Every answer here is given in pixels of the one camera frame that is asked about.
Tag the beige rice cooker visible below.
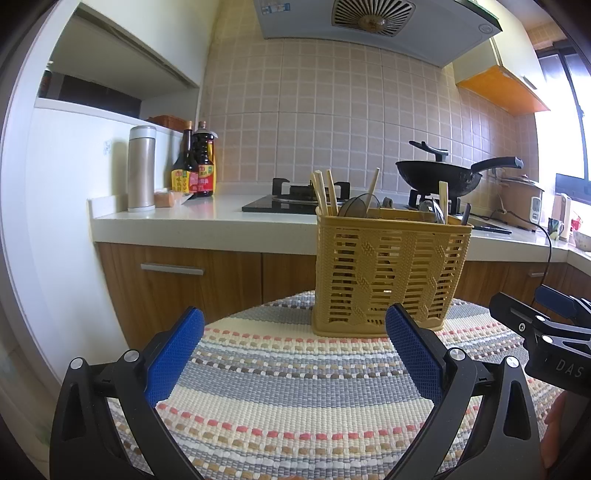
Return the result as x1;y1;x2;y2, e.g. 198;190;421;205
500;172;546;232

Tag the wooden base cabinet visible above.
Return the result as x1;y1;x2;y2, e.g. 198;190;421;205
95;242;591;352

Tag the person's right hand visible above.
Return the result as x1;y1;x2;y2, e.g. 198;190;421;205
542;392;571;472

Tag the range hood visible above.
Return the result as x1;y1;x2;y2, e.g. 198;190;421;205
253;0;503;69

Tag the orange wall cabinet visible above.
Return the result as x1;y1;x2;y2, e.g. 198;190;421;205
455;37;551;114

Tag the large dark sauce bottle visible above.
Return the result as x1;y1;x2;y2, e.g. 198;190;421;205
191;121;217;197

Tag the black wok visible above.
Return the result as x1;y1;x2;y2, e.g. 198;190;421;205
396;157;525;199

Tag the orange sponge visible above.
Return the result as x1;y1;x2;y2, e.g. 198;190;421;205
154;190;194;208

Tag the black power cable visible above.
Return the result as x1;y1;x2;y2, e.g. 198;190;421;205
536;222;555;296

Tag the white kettle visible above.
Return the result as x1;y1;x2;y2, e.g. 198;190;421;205
553;194;573;241

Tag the black screen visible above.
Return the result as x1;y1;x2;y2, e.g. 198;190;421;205
555;173;591;207

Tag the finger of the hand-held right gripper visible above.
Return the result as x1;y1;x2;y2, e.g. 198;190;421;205
489;292;555;343
536;285;591;328

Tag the small soy sauce bottle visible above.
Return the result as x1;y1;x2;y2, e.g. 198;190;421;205
172;121;200;198

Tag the long metal drawer handle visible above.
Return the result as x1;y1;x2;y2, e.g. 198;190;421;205
140;263;205;277

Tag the steel thermos flask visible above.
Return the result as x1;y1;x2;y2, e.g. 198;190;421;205
127;124;158;213

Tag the black glass gas stove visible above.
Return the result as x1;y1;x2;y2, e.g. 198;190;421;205
242;178;513;235

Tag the yellow plastic utensil basket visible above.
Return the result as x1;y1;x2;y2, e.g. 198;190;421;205
311;205;474;337

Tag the striped woven mat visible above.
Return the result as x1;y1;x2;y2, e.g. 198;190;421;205
104;291;566;480

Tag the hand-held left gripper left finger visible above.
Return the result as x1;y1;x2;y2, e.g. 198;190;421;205
48;305;206;480

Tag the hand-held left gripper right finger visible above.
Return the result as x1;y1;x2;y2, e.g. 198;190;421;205
383;302;546;480

